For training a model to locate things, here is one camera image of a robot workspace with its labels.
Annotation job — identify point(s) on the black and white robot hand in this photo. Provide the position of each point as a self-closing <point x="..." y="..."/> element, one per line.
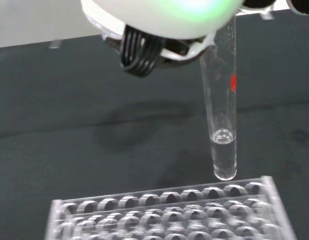
<point x="169" y="17"/>

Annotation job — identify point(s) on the clear plastic test tube rack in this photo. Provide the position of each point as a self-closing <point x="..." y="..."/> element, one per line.
<point x="169" y="212"/>

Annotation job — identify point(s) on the black bench cloth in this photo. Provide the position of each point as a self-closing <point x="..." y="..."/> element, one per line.
<point x="57" y="112"/>

